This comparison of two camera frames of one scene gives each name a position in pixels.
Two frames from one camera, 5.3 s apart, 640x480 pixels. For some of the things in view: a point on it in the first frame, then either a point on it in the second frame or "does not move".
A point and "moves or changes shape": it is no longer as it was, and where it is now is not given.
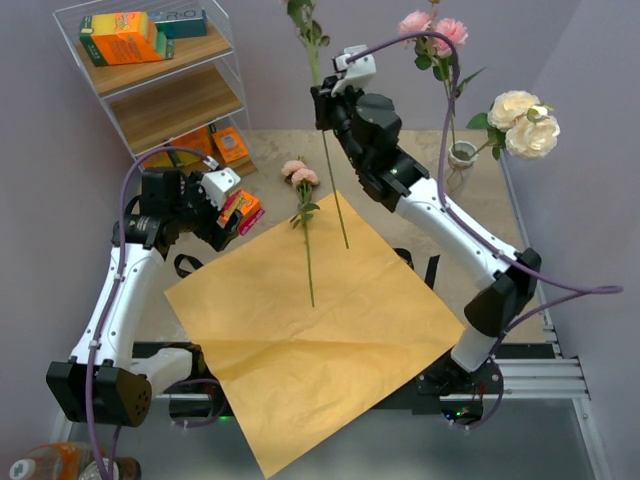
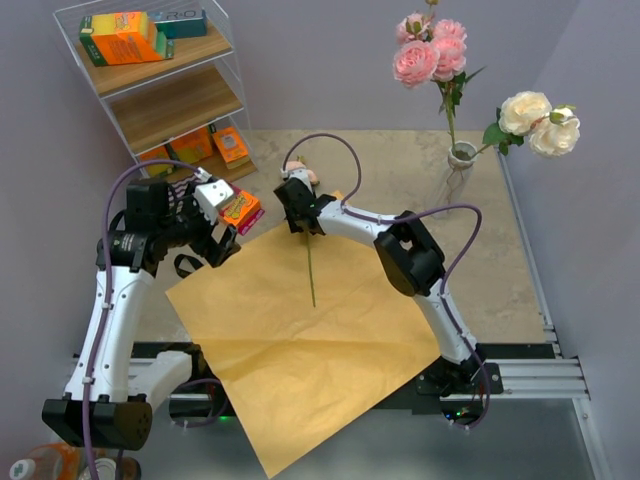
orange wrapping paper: (309, 327) does not move
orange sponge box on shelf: (118, 37) does not move
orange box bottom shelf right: (232, 146) does not move
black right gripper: (325, 102) → (294, 226)
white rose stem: (518, 122) moves or changes shape
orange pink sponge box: (247, 205) does not move
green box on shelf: (165, 47) does not move
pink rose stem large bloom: (302, 13) → (415, 62)
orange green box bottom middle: (200, 140) does not move
